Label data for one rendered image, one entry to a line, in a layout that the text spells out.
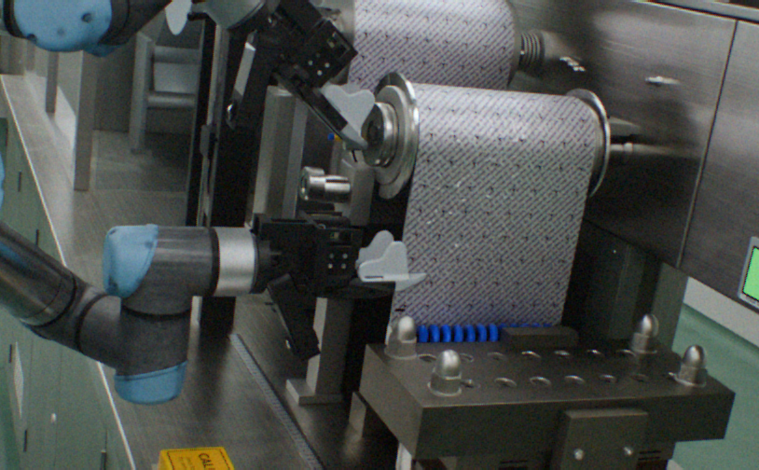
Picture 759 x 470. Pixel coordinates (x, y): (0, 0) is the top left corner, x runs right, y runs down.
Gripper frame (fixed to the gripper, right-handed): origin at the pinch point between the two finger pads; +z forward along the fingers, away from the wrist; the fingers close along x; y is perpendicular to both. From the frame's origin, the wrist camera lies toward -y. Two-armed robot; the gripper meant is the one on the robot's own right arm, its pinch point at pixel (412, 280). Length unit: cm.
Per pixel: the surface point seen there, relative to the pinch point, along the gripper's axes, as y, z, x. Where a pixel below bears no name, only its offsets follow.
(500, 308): -3.5, 12.3, -0.3
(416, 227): 6.6, -0.7, -0.2
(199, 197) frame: -4.2, -14.3, 47.3
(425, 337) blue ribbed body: -5.7, 1.0, -3.6
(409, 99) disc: 21.0, -3.1, 1.6
